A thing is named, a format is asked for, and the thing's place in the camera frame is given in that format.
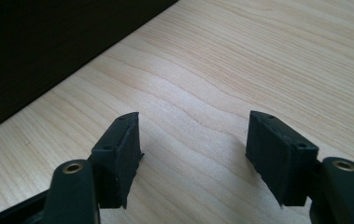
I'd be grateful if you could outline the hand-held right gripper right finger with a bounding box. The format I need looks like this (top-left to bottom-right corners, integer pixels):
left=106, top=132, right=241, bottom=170
left=245, top=109, right=319, bottom=207

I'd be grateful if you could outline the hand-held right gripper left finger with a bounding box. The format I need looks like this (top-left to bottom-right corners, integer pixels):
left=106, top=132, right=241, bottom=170
left=88, top=111, right=145, bottom=210

